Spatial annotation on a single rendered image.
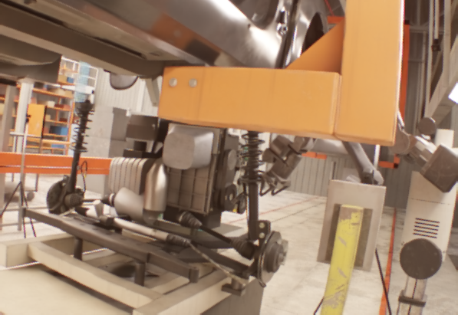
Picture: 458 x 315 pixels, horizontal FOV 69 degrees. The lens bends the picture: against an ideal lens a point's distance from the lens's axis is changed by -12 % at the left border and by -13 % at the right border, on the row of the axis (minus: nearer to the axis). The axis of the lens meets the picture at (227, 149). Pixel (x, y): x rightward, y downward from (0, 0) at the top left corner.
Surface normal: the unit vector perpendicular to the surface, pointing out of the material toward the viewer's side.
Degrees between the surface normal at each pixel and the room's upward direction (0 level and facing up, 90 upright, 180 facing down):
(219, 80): 90
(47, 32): 98
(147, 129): 90
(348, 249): 90
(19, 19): 98
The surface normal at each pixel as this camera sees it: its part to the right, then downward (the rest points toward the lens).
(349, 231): -0.44, -0.06
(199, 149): 0.67, 0.09
